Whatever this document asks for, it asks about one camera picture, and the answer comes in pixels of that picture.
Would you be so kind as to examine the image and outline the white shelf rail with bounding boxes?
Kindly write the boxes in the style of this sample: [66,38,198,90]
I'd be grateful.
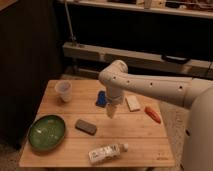
[63,42,213,79]

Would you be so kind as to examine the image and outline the green ceramic bowl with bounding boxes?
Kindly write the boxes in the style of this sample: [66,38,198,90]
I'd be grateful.
[28,115,66,151]

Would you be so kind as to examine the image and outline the blue plastic object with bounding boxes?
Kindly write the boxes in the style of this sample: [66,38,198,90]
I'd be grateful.
[96,91,106,107]

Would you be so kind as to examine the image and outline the clear plastic cup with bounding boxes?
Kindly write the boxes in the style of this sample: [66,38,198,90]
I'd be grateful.
[55,80,72,102]

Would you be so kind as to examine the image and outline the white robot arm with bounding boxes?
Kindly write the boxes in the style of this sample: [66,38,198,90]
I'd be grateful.
[98,60,213,171]

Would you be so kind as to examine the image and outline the clear plastic bottle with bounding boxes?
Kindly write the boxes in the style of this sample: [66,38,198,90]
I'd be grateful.
[88,143,129,164]

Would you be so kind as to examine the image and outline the wooden table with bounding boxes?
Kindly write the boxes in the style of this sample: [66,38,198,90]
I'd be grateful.
[19,80,175,168]

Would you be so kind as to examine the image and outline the metal pole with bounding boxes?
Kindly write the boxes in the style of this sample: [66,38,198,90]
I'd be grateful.
[64,0,77,45]

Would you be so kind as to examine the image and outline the black handle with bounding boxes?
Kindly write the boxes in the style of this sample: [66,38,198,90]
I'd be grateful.
[161,55,190,64]

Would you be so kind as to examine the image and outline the white rectangular block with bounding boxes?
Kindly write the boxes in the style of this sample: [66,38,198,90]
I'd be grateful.
[126,95,140,112]

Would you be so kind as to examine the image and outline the grey rectangular sponge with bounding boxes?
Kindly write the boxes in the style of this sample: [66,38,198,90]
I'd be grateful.
[75,119,97,135]

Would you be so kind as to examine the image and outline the orange carrot toy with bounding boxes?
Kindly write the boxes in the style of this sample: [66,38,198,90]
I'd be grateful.
[145,107,161,123]

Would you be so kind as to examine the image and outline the upper white shelf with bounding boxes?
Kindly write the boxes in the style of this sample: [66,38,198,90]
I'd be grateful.
[56,0,213,19]

